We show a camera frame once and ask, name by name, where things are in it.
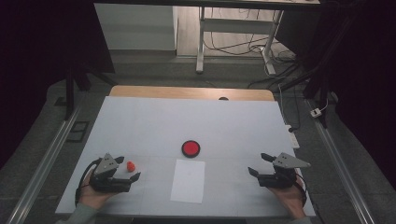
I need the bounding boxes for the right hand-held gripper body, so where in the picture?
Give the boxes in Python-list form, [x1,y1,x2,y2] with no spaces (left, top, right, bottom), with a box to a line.
[257,152,312,189]

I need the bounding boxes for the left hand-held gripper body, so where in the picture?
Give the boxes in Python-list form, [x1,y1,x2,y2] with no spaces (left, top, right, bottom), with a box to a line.
[89,152,133,193]

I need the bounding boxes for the white paper sheet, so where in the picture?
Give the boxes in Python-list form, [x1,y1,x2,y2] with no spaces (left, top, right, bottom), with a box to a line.
[170,159,206,204]

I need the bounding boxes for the round red ink pad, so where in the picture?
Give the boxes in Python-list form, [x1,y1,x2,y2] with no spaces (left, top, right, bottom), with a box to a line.
[181,140,202,159]

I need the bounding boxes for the person's left hand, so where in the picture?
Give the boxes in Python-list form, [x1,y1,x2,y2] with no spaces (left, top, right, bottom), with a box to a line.
[78,172,118,210]

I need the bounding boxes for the person's right hand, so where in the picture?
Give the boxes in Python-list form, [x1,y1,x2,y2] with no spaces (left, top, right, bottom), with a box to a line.
[268,176,308,219]

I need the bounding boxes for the white power strip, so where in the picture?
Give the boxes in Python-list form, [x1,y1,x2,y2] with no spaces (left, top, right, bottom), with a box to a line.
[285,124,301,150]

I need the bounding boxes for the black metal stand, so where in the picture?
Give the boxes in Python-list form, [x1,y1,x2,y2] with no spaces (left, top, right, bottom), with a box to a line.
[274,12,360,129]
[63,63,120,122]

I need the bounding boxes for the white table cover board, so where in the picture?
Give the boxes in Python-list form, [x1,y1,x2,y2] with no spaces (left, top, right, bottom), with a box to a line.
[55,95,317,218]

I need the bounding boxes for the wooden table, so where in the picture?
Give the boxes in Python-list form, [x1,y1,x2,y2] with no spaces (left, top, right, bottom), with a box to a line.
[108,85,276,102]

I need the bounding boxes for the white cabinet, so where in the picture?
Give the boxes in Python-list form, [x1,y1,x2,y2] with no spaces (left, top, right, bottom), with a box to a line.
[93,3,178,51]

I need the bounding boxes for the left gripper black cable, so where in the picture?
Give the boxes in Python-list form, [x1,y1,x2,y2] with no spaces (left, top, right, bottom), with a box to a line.
[74,157,103,208]

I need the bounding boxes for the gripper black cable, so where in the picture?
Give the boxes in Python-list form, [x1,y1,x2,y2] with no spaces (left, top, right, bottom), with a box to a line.
[293,175,309,208]
[74,157,103,208]

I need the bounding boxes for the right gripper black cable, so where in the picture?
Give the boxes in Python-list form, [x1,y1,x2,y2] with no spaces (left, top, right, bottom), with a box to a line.
[293,175,309,208]

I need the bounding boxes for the grey metal floor rail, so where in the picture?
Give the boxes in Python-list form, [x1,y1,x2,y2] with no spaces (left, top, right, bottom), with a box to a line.
[305,99,376,224]
[6,105,82,224]

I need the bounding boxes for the loose floor cables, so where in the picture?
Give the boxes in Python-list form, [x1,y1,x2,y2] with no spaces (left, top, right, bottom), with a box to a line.
[203,7,301,90]

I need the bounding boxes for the white metal desk frame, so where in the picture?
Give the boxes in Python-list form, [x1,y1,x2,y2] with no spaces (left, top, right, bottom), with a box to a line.
[92,0,321,76]

